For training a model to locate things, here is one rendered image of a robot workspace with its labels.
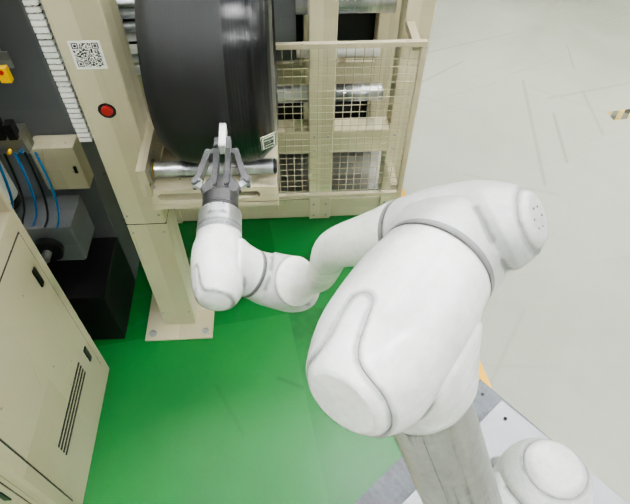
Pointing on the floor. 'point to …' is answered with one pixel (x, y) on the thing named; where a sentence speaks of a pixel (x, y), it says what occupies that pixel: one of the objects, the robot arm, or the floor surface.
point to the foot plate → (157, 331)
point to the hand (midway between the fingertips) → (223, 138)
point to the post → (124, 146)
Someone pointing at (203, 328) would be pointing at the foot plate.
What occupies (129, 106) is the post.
